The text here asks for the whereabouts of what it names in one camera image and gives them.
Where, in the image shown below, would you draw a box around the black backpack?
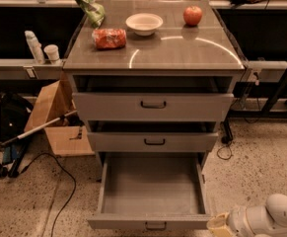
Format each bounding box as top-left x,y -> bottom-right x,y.
0,92 -> 34,142

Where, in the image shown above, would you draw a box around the white paper cup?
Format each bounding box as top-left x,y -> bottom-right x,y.
43,44 -> 60,64

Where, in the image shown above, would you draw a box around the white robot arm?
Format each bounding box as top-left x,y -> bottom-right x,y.
206,194 -> 287,237

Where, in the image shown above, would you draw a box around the white plastic bottle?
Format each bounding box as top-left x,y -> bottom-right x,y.
25,31 -> 45,64

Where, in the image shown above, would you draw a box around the orange snack packet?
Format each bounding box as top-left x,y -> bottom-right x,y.
92,29 -> 126,49

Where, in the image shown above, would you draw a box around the brown cardboard box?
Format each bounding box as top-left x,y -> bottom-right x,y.
25,73 -> 94,156

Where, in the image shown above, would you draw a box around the green chip bag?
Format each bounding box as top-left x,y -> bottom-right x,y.
75,0 -> 105,29

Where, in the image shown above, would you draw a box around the grey bottom drawer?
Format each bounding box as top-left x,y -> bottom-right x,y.
89,152 -> 211,231

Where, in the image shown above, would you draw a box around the grey top drawer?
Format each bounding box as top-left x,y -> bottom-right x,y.
73,75 -> 233,121

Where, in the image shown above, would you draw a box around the black table leg frame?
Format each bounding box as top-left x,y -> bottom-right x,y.
228,68 -> 287,119

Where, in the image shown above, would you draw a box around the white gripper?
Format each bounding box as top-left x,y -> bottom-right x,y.
206,206 -> 253,237

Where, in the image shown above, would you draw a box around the white bowl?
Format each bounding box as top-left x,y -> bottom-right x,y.
125,13 -> 163,37

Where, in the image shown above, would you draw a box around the grey drawer cabinet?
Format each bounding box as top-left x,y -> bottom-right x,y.
64,0 -> 244,161

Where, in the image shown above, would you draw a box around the black floor cable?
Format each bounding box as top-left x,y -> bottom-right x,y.
20,152 -> 78,237

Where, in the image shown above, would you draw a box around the grey drawer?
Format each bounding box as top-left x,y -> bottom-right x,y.
88,120 -> 218,152
89,152 -> 211,231
73,75 -> 233,121

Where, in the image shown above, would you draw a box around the black coiled cable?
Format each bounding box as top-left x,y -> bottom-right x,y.
216,143 -> 234,161

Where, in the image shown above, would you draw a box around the grey middle drawer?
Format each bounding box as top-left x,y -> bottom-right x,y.
88,120 -> 218,152

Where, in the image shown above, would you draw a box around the white and black pole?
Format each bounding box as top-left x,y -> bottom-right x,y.
0,110 -> 77,147

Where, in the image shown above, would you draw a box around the red apple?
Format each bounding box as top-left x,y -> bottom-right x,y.
183,6 -> 202,26

